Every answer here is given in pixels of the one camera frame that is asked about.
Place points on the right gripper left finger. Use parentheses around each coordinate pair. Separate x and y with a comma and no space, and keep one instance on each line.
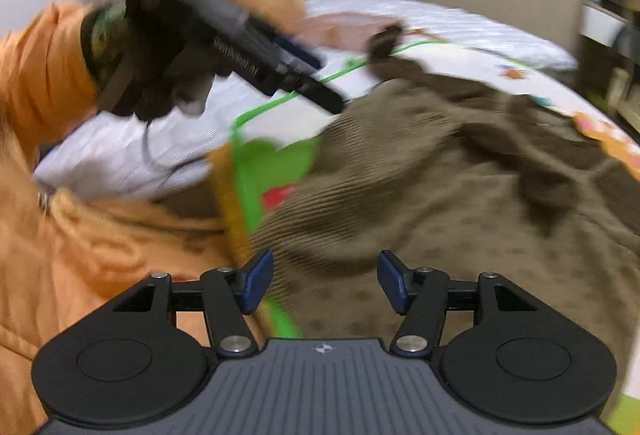
(228,296)

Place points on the orange jacket sleeve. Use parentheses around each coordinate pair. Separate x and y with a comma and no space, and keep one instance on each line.
(61,258)

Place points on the cartoon animal play mat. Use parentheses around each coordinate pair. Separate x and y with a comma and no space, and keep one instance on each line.
(450,114)

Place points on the brown polka dot garment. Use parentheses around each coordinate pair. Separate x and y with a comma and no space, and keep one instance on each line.
(450,204)

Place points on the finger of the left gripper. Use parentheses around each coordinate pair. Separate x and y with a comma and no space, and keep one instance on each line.
(313,90)
(298,51)

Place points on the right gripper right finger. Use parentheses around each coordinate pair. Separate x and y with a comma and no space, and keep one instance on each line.
(420,296)

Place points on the pink gift box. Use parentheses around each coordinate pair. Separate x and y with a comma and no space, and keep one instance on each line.
(342,30)

